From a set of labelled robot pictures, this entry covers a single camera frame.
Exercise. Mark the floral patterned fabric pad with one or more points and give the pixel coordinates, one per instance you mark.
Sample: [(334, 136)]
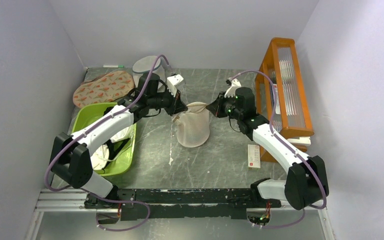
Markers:
[(105, 88)]

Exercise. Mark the white bras in basin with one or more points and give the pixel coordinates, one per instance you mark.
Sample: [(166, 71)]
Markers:
[(108, 152)]

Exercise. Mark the orange wooden rack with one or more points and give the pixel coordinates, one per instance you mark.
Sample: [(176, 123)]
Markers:
[(285, 101)]

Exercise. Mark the small white red box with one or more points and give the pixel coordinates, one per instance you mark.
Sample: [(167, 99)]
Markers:
[(254, 158)]

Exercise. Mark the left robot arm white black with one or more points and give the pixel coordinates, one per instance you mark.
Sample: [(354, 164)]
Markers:
[(71, 154)]

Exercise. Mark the beige mesh laundry bag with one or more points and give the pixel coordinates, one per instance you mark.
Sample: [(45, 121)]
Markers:
[(193, 125)]

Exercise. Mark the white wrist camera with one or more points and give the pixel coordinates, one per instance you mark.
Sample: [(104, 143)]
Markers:
[(233, 84), (173, 83)]

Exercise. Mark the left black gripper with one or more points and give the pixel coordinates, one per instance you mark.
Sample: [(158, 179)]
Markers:
[(176, 106)]

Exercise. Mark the green plastic basin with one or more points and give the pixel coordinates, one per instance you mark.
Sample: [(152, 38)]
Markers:
[(87, 116)]

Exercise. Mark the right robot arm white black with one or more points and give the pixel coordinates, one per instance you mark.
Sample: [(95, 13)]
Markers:
[(306, 183)]

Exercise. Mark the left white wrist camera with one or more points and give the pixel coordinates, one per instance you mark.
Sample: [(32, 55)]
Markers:
[(173, 83)]

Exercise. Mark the white mesh laundry bag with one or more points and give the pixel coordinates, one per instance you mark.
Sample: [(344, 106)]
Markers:
[(143, 66)]

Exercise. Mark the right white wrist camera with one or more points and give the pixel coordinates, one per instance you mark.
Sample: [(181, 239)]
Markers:
[(233, 84)]

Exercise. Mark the green white marker pen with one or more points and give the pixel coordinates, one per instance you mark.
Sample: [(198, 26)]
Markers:
[(113, 66)]

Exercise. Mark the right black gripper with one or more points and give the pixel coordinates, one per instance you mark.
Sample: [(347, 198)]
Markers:
[(216, 107)]

